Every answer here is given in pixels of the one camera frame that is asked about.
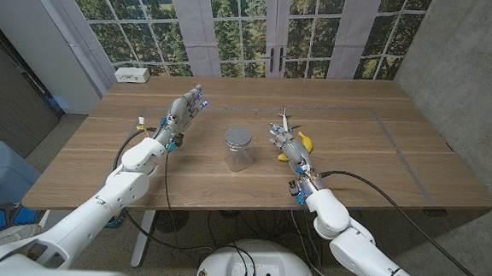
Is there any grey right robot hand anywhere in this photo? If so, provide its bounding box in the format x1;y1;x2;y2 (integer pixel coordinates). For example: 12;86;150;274
266;122;319;180

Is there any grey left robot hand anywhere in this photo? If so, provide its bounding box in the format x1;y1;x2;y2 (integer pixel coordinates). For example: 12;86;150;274
159;81;210;144

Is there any clear plastic jar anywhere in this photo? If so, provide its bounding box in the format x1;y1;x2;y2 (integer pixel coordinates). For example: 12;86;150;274
223;138;256;174

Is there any silver metal jar lid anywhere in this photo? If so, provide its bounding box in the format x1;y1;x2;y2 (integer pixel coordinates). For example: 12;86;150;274
223;125;254;149

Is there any yellow toy banana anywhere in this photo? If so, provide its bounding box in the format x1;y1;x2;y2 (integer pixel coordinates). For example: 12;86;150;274
277;130;315;164

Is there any white toy airplane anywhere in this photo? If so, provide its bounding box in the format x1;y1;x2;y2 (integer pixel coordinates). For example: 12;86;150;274
271;106;302;134

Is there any white power strip box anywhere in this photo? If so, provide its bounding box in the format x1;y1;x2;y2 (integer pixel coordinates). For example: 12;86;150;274
114;65;152;85

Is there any printed window backdrop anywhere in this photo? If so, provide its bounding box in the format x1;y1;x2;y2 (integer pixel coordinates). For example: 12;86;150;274
53;0;435;92

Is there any black round fan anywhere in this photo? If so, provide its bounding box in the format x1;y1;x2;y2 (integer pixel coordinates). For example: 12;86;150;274
154;208;190;237

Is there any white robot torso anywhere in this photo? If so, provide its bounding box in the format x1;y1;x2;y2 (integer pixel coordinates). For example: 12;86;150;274
194;236;320;276

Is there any teal basket with items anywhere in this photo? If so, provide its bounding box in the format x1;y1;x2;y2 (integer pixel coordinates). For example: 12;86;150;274
106;209;126;230

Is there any white table leg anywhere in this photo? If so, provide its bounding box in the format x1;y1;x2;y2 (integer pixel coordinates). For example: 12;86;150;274
129;209;157;270

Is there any blue plastic bin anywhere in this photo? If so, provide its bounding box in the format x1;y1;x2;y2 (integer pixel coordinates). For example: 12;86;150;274
0;140;44;219

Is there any grey white sneaker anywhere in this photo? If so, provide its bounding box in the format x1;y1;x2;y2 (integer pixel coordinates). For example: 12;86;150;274
0;221;44;250

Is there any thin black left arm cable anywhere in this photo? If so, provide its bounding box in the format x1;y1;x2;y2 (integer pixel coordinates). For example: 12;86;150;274
160;152;186;238

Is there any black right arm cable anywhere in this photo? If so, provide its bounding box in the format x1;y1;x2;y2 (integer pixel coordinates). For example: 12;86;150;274
312;169;492;276

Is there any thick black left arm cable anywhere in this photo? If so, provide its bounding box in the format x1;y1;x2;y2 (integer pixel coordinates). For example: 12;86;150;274
108;124;222;253

